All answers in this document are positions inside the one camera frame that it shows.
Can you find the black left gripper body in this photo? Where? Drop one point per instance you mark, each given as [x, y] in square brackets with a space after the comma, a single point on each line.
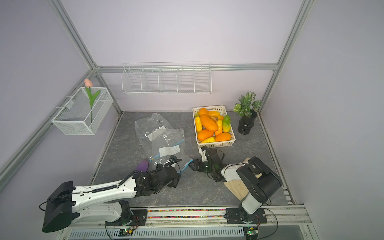
[174, 183]

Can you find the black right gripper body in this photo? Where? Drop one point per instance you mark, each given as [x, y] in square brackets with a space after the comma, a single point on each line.
[201, 166]

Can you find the clear blue zip-top bag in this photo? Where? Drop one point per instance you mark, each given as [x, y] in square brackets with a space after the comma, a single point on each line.
[170, 142]

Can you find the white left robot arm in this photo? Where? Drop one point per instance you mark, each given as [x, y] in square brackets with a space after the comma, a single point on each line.
[70, 204]

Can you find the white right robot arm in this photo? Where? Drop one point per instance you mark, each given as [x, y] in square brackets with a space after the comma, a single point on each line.
[251, 181]

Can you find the green mango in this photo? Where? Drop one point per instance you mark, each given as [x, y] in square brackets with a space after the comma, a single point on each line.
[226, 124]

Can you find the purple pink spatula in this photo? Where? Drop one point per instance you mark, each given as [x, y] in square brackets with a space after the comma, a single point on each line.
[143, 166]

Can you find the cream perforated plastic basket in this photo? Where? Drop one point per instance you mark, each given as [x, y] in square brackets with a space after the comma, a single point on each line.
[207, 138]

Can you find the beige work glove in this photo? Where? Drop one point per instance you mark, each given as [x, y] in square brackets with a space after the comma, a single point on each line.
[233, 181]

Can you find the potted green plant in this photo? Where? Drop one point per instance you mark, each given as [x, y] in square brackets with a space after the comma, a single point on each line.
[248, 109]

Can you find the pink artificial tulip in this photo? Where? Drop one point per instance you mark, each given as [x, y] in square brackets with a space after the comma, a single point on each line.
[92, 97]

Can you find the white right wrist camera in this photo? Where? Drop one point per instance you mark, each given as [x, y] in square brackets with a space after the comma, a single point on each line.
[203, 151]

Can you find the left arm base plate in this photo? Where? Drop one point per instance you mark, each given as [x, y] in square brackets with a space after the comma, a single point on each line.
[136, 217]

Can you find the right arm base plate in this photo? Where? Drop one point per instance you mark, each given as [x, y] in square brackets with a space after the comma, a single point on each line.
[240, 216]

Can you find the white wire wall shelf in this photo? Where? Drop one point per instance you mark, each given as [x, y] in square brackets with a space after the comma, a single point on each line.
[167, 78]

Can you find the aluminium front rail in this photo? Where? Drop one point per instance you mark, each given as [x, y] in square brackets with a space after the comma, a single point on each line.
[219, 216]

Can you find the white mesh wall basket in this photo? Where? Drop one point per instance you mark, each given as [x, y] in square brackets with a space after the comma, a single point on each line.
[74, 118]

